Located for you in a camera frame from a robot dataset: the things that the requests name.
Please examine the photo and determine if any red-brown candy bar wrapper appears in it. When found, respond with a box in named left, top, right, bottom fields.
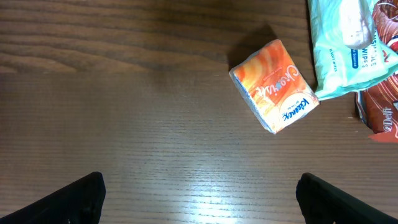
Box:
left=356, top=0, right=397, bottom=143

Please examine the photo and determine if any orange snack packet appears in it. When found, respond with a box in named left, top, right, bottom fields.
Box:
left=229, top=39, right=320, bottom=134

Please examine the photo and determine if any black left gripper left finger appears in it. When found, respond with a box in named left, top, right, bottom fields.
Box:
left=1, top=172, right=106, bottom=224

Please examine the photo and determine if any teal snack packet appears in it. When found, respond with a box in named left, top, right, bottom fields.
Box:
left=308, top=0, right=397, bottom=100

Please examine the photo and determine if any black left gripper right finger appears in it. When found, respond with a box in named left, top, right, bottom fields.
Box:
left=296, top=172, right=397, bottom=224

